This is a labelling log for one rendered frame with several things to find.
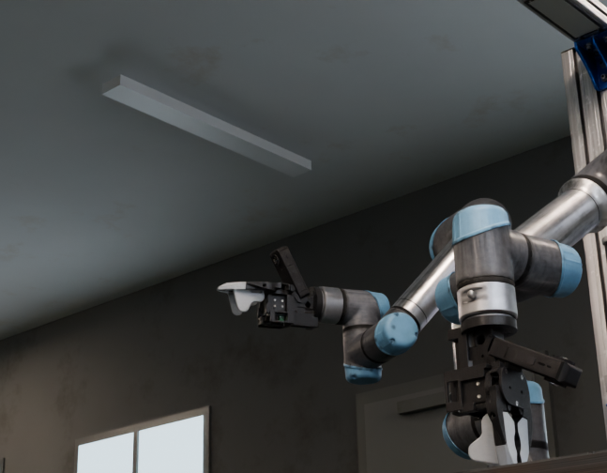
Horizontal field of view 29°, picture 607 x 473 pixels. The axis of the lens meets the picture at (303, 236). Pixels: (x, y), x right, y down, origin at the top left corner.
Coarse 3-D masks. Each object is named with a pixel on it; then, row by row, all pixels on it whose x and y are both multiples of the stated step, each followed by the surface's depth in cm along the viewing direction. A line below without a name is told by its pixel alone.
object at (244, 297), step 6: (228, 282) 233; (234, 282) 233; (240, 282) 232; (222, 288) 232; (228, 288) 232; (234, 288) 232; (240, 288) 232; (234, 294) 232; (240, 294) 232; (246, 294) 233; (252, 294) 233; (258, 294) 234; (264, 294) 234; (240, 300) 232; (246, 300) 232; (252, 300) 233; (258, 300) 233; (240, 306) 232; (246, 306) 232
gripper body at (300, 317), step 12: (288, 288) 235; (312, 288) 240; (264, 300) 237; (276, 300) 235; (288, 300) 234; (300, 300) 237; (312, 300) 239; (264, 312) 237; (276, 312) 233; (288, 312) 234; (300, 312) 237; (312, 312) 238; (264, 324) 236; (276, 324) 237; (288, 324) 236; (300, 324) 236; (312, 324) 237
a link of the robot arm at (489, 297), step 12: (468, 288) 149; (480, 288) 149; (492, 288) 148; (504, 288) 149; (468, 300) 149; (480, 300) 148; (492, 300) 148; (504, 300) 148; (468, 312) 149; (480, 312) 148; (492, 312) 148; (504, 312) 148; (516, 312) 149
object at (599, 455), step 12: (576, 456) 98; (588, 456) 98; (600, 456) 97; (492, 468) 103; (504, 468) 102; (516, 468) 101; (528, 468) 101; (540, 468) 100; (552, 468) 99; (564, 468) 99; (576, 468) 98; (588, 468) 97; (600, 468) 97
